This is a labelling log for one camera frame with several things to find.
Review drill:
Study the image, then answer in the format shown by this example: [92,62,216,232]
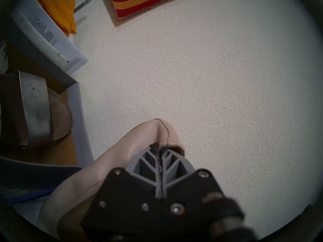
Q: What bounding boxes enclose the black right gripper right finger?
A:
[160,146,225,242]

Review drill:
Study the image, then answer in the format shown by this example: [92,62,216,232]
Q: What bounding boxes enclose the silver snake-print platform sandal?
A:
[0,70,73,150]

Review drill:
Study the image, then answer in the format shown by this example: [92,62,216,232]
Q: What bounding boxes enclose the open blue shoe box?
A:
[5,187,57,203]

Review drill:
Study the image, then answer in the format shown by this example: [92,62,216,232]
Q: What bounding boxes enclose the right gripper plug cable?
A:
[203,192,256,242]

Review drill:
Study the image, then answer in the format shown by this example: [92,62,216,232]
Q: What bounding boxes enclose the white printed box lid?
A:
[10,0,90,75]

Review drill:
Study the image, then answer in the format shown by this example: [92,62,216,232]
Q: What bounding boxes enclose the beige ballet shoe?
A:
[38,118,186,240]

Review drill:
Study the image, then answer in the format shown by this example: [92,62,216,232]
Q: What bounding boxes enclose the grey cardboard shoe box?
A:
[0,35,94,194]

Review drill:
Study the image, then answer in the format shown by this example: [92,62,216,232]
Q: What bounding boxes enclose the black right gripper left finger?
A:
[81,142,162,242]

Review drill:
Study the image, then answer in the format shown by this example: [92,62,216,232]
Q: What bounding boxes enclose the white tissue plastic wrap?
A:
[10,195,55,227]

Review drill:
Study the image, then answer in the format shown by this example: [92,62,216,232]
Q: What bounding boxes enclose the red orange striped flag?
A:
[106,0,200,19]

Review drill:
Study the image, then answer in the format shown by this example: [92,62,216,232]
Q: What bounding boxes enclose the folded orange cloth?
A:
[33,0,77,36]

